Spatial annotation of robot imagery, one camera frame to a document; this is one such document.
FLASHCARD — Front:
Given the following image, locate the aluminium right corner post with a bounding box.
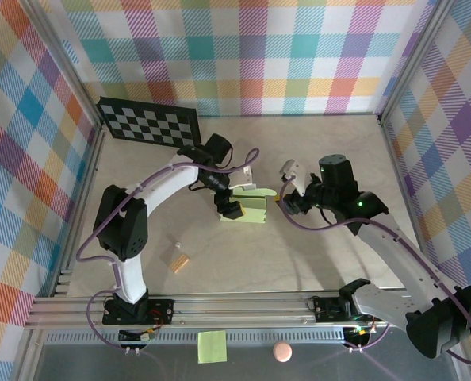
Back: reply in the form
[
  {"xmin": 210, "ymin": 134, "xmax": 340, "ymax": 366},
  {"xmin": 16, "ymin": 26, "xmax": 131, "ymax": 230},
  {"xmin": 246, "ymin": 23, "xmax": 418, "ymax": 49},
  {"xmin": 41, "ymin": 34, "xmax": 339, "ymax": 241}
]
[{"xmin": 377, "ymin": 0, "xmax": 457, "ymax": 125}]

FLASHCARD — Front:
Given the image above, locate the right small circuit board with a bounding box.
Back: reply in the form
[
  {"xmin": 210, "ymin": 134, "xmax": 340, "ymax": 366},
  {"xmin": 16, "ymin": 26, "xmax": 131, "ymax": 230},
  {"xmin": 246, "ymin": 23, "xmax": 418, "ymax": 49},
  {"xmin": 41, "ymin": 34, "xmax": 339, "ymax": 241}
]
[{"xmin": 343, "ymin": 324, "xmax": 376, "ymax": 344}]

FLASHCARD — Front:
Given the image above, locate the perforated metal cable duct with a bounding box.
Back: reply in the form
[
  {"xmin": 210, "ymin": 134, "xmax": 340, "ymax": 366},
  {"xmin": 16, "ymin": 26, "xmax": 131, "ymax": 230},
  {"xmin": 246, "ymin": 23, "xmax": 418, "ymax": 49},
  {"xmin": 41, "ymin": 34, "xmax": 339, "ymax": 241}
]
[{"xmin": 44, "ymin": 332, "xmax": 347, "ymax": 344}]

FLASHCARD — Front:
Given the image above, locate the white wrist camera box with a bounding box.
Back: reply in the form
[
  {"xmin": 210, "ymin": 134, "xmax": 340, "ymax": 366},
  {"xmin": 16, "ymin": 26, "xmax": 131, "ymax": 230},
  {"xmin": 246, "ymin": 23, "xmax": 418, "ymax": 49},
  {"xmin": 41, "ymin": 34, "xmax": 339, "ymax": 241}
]
[
  {"xmin": 227, "ymin": 166, "xmax": 257, "ymax": 192},
  {"xmin": 279, "ymin": 159, "xmax": 312, "ymax": 198}
]

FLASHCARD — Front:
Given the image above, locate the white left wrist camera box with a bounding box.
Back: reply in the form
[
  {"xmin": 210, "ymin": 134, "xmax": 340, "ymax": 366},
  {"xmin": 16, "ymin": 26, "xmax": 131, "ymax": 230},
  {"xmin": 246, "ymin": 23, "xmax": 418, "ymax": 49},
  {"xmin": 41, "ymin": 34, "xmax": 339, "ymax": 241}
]
[{"xmin": 227, "ymin": 166, "xmax": 257, "ymax": 192}]

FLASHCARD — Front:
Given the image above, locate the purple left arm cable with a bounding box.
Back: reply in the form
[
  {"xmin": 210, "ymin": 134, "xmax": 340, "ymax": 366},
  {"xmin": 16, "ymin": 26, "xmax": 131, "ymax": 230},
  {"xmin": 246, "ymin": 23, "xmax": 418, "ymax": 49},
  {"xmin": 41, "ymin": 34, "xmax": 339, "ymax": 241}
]
[{"xmin": 76, "ymin": 148, "xmax": 260, "ymax": 352}]

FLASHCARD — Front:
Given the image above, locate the aluminium right side rail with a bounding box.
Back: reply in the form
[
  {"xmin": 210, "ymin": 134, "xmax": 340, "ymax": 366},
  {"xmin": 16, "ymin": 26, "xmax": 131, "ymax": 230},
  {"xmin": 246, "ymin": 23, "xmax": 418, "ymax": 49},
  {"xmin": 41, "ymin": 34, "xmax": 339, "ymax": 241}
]
[{"xmin": 379, "ymin": 113, "xmax": 438, "ymax": 293}]

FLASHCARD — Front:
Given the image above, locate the aluminium left corner post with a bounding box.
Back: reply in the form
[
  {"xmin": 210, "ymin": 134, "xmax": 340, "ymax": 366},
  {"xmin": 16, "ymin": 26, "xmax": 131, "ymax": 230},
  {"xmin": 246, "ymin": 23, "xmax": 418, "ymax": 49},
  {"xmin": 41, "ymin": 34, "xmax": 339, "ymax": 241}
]
[{"xmin": 19, "ymin": 0, "xmax": 105, "ymax": 134}]

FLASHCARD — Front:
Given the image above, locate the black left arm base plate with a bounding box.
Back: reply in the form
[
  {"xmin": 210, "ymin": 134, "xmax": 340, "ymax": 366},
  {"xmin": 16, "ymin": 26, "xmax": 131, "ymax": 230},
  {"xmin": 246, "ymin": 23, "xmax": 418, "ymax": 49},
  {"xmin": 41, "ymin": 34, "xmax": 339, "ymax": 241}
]
[{"xmin": 101, "ymin": 298, "xmax": 176, "ymax": 325}]

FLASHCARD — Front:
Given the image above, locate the small tan corrugated block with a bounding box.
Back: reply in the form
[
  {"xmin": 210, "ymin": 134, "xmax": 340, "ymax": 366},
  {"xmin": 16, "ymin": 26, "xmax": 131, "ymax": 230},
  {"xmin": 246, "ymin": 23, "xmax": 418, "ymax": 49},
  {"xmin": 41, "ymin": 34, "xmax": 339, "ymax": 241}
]
[{"xmin": 168, "ymin": 253, "xmax": 192, "ymax": 275}]

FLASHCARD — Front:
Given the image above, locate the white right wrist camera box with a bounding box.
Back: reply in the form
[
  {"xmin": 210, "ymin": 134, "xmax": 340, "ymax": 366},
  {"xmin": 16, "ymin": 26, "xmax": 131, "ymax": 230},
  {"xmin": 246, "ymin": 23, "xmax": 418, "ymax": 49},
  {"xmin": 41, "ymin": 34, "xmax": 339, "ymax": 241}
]
[{"xmin": 279, "ymin": 159, "xmax": 312, "ymax": 198}]

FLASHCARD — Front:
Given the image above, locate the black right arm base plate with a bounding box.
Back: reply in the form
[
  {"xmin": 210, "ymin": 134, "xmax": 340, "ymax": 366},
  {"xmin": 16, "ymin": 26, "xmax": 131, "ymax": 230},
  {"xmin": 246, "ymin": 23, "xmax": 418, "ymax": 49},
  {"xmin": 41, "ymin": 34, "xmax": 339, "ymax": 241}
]
[{"xmin": 312, "ymin": 295, "xmax": 387, "ymax": 323}]

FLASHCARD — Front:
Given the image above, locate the left small circuit board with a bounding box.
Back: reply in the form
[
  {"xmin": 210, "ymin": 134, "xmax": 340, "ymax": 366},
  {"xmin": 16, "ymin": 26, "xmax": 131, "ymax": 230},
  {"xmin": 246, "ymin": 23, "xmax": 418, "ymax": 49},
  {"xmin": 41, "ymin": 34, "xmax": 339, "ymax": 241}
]
[{"xmin": 118, "ymin": 325, "xmax": 157, "ymax": 344}]

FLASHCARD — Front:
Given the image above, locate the long aluminium base rail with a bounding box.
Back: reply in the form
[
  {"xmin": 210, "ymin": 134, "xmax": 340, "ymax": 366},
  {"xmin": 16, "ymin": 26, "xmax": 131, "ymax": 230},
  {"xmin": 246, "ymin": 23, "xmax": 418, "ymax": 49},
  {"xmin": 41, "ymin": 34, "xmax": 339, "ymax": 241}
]
[{"xmin": 25, "ymin": 291, "xmax": 462, "ymax": 330}]

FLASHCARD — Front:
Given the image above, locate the black white checkerboard panel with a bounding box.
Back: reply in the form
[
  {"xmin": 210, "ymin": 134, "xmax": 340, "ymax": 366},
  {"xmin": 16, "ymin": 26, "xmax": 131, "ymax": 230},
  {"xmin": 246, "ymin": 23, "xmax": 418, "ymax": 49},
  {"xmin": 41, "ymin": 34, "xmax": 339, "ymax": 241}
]
[{"xmin": 96, "ymin": 96, "xmax": 202, "ymax": 152}]

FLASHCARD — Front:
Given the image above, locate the light green paper box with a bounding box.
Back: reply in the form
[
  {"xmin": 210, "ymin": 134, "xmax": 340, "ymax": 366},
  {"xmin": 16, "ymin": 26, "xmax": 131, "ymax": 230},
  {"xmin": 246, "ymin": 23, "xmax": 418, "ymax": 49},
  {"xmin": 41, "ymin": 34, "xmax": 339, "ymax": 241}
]
[{"xmin": 218, "ymin": 186, "xmax": 277, "ymax": 225}]

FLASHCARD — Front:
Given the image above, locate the green sticky note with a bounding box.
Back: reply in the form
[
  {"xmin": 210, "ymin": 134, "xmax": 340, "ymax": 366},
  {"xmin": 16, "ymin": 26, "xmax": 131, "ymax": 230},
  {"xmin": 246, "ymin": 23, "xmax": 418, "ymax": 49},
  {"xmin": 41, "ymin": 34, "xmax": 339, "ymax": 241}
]
[{"xmin": 197, "ymin": 330, "xmax": 228, "ymax": 364}]

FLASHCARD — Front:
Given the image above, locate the small circuit board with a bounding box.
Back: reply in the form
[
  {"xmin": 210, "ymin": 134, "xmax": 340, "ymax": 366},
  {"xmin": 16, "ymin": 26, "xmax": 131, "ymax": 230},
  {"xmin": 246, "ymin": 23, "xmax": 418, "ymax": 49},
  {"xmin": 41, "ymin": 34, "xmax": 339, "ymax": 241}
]
[
  {"xmin": 343, "ymin": 324, "xmax": 376, "ymax": 344},
  {"xmin": 118, "ymin": 325, "xmax": 157, "ymax": 344}
]

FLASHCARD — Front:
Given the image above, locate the pink round ball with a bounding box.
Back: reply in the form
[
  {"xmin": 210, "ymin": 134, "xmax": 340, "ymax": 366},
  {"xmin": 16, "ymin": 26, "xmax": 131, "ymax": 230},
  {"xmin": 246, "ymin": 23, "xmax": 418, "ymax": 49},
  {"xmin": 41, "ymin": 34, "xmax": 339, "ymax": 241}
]
[{"xmin": 272, "ymin": 341, "xmax": 293, "ymax": 363}]

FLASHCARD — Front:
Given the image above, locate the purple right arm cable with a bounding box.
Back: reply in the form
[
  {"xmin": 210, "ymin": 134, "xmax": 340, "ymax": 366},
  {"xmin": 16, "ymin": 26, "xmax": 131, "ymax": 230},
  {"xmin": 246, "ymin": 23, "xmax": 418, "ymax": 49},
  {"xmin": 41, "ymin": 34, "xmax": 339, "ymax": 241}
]
[{"xmin": 279, "ymin": 174, "xmax": 471, "ymax": 365}]

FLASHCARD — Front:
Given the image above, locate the aluminium corner post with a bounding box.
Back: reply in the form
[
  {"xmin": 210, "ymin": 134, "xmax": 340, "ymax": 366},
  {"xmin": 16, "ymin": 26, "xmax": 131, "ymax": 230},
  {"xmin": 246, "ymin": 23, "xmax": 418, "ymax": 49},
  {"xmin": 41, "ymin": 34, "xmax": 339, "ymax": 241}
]
[
  {"xmin": 19, "ymin": 0, "xmax": 105, "ymax": 134},
  {"xmin": 377, "ymin": 0, "xmax": 457, "ymax": 125}
]

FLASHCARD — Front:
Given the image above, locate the aluminium left side rail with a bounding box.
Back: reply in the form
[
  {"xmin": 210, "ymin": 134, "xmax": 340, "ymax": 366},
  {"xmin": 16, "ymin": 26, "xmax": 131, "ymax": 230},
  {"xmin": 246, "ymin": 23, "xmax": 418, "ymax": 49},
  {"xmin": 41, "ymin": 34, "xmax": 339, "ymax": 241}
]
[{"xmin": 48, "ymin": 129, "xmax": 106, "ymax": 298}]

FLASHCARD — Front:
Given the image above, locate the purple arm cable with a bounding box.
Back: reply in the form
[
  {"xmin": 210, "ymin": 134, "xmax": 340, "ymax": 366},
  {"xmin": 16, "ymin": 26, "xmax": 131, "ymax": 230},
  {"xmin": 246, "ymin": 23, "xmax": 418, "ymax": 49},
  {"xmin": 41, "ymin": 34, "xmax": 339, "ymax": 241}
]
[
  {"xmin": 76, "ymin": 148, "xmax": 260, "ymax": 352},
  {"xmin": 279, "ymin": 174, "xmax": 471, "ymax": 365}
]

